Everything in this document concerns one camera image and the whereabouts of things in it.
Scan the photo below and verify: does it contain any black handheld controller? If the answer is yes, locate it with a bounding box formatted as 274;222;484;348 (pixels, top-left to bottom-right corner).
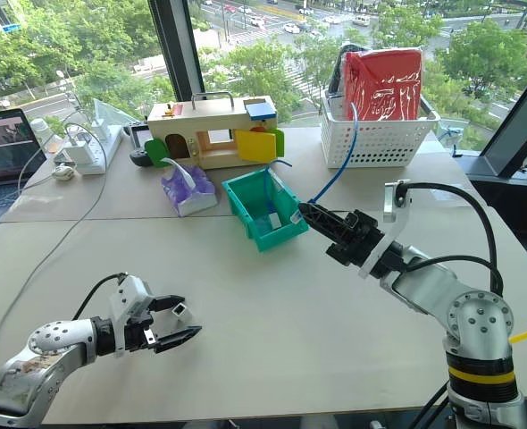
123;122;152;169

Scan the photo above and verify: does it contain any wooden activity box toy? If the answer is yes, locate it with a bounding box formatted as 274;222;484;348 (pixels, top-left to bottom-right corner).
146;90;287;172

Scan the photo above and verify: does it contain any purple tissue pack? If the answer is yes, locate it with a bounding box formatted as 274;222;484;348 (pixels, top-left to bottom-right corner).
160;156;220;218

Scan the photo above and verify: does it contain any white charger adapter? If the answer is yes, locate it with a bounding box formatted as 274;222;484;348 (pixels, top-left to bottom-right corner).
63;141;91;168

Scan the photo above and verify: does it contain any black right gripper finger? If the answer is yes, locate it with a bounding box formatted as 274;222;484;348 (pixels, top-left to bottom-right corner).
305;216;347;247
298;201;357;234

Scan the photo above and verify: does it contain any white paper cup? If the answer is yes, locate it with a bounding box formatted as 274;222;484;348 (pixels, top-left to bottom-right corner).
29;117;63;154

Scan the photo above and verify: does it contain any black item in basket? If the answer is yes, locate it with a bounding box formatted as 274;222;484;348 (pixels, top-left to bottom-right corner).
327;43;355;97

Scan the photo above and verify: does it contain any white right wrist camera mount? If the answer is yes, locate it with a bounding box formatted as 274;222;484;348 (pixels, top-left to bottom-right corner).
358;180;414;280

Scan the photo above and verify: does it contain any dark window frame pillar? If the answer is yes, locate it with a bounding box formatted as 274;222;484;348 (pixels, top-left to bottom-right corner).
146;0;205;105

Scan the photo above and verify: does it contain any laptop computer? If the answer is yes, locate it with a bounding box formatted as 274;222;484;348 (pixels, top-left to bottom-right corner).
0;107;48;238

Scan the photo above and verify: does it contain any green plastic bin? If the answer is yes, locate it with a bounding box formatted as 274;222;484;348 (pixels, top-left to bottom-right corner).
221;167;311;254

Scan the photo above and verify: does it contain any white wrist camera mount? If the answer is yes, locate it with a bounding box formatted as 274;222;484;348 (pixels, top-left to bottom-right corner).
108;274;155;358
358;180;414;280

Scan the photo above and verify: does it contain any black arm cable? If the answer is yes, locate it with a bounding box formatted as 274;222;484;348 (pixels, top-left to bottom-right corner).
71;272;129;321
396;180;505;297

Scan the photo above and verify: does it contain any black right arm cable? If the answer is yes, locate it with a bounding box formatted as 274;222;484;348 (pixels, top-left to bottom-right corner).
396;180;505;297

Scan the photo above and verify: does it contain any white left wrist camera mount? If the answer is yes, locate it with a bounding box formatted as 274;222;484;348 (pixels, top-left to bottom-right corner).
108;274;155;358

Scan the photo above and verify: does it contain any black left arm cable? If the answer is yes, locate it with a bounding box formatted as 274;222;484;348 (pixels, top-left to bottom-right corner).
71;272;129;321

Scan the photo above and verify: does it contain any white power strip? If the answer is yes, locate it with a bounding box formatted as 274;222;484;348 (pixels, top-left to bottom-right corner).
63;124;124;176

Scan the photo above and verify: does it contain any long white cable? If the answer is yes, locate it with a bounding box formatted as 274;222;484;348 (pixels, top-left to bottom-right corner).
0;121;109;381

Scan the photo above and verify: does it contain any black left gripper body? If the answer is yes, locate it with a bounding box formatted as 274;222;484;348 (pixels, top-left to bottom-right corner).
122;307;158;355

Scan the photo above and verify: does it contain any dark slanted window frame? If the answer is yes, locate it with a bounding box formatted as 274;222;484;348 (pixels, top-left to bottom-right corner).
479;56;527;180

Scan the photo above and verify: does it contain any red plastic package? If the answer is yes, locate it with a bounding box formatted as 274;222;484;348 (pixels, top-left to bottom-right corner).
340;47;426;123

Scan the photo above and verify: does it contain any white perforated plastic basket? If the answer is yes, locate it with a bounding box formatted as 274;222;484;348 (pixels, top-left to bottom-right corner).
320;90;442;171

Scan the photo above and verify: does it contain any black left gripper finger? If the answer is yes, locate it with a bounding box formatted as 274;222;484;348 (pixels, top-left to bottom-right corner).
153;325;204;355
149;294;187;315

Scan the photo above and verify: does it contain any blue cable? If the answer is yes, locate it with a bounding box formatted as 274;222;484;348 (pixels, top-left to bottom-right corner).
289;103;362;224
439;125;464;157

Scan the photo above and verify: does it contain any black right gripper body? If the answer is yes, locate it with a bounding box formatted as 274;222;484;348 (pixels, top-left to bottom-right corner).
325;209;386;268

